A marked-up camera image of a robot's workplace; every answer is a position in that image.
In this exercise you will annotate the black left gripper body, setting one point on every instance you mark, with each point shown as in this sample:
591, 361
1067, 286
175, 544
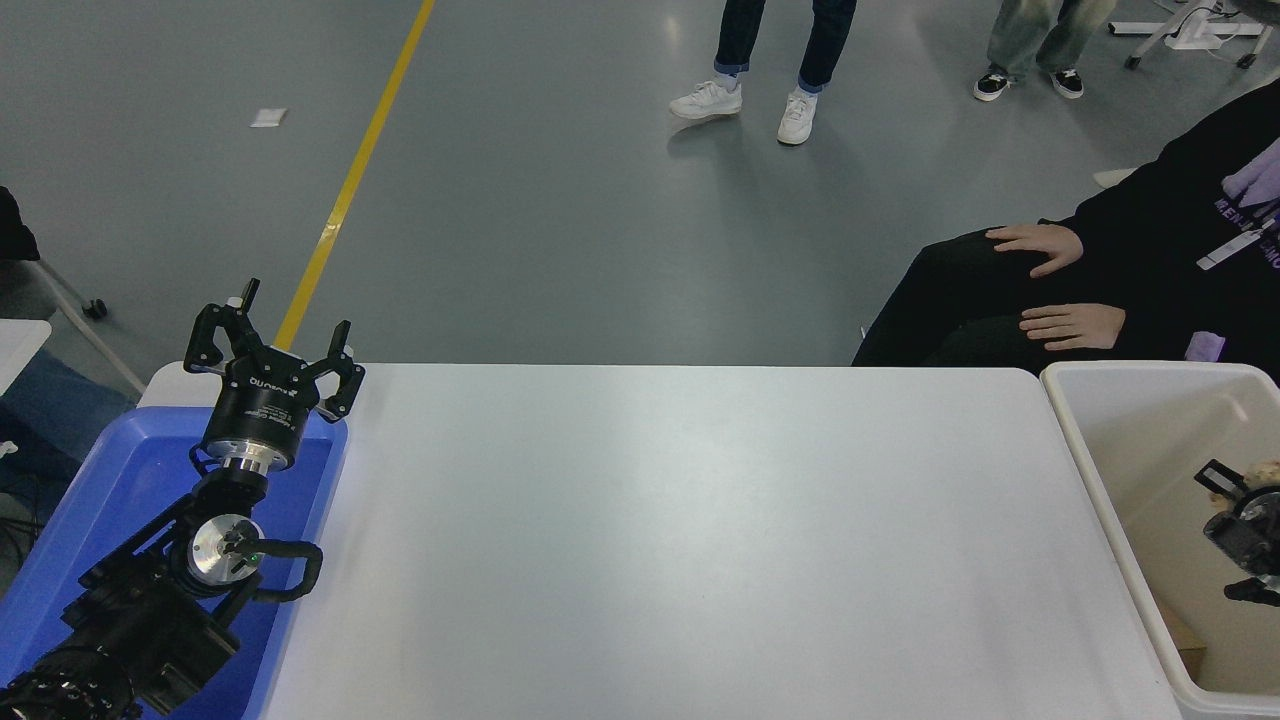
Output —
262, 405

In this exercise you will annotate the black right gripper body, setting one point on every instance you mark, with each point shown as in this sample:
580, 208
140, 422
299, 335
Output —
1250, 535

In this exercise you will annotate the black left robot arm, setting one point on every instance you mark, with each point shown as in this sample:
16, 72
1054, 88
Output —
150, 610

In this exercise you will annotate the person's left hand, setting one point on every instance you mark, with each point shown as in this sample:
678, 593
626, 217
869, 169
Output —
1080, 327

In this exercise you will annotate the person's right hand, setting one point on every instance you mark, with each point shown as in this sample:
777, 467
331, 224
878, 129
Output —
1050, 240

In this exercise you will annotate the large pale bin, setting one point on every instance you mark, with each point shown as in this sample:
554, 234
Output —
1150, 450

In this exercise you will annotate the brown cardboard piece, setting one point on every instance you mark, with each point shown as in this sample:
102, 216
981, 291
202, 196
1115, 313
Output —
1188, 645

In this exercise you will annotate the blue plastic tray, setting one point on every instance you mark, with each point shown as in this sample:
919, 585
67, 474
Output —
120, 480

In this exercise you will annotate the white side table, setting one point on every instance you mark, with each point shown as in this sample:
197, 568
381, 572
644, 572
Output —
20, 345

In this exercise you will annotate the white paper scrap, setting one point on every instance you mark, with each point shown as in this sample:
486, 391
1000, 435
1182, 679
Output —
268, 117

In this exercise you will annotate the person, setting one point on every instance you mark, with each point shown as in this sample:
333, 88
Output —
800, 60
1150, 240
1030, 40

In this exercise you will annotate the white wheeled furniture base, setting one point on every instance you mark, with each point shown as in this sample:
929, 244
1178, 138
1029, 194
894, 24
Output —
1195, 35

